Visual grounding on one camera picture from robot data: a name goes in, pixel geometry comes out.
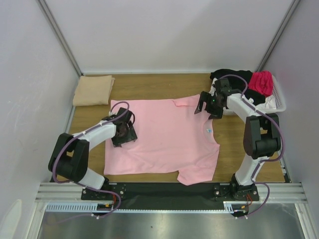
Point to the crimson red t shirt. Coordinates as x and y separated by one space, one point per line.
262 82

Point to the white t shirt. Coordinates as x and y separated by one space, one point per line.
269 104

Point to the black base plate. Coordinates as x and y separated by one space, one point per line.
176 196

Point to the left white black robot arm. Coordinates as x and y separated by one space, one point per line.
69 160

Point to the folded beige t shirt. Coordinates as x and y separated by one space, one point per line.
93 91

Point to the grey slotted cable duct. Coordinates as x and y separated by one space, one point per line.
227 208

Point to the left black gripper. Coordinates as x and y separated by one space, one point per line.
130 135

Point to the black t shirt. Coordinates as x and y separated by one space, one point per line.
236 83

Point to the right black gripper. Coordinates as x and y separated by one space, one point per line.
209 105

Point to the pink t shirt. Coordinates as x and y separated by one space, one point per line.
171 137

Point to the aluminium frame rail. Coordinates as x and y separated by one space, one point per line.
69 192

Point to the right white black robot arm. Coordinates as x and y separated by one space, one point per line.
262 135

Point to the white plastic laundry basket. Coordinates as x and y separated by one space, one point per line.
277 99

